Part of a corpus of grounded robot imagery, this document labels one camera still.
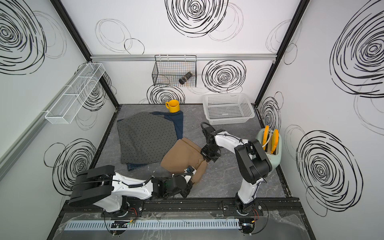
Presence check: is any tan brown skirt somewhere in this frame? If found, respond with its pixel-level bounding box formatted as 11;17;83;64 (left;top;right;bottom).
161;138;208;183

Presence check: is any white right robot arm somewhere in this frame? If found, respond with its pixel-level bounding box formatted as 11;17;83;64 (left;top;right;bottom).
201;130;273;216

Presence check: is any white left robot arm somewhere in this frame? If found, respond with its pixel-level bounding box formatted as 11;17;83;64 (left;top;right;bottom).
69;165;197;213

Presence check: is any white plastic basket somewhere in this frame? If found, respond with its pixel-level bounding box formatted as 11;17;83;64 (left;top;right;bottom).
202;93;255;125

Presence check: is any dark blue skirt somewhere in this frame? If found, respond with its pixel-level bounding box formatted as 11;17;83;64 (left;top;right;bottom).
125;110;184;172

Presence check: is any grey polka dot skirt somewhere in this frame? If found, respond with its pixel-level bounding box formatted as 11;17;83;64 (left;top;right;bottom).
116;111;178;165

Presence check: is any yellow toast slice left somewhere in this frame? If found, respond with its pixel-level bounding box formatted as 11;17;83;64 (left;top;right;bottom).
262;126;270;148

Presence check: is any yellow toast slice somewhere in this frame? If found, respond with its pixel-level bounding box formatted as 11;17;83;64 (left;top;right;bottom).
262;126;270;148
270;129;279;154

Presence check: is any yellow mug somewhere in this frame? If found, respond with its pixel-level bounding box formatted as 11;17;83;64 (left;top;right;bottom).
166;100;180;113

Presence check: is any mint green toaster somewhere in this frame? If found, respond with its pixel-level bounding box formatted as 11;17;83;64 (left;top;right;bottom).
257;128;283;170

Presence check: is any yellow toast slice right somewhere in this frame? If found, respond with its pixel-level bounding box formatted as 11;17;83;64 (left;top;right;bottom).
270;129;279;154

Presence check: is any dark cylindrical bottle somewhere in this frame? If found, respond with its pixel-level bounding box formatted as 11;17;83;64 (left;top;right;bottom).
179;72;193;85

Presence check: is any white slotted cable duct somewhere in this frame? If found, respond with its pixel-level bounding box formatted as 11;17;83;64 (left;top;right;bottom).
64;219;241;231

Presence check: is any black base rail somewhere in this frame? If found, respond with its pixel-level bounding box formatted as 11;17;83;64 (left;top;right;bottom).
61;196;304;218

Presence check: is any black wire wall basket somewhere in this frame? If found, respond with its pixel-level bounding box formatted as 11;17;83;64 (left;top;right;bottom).
152;55;197;88

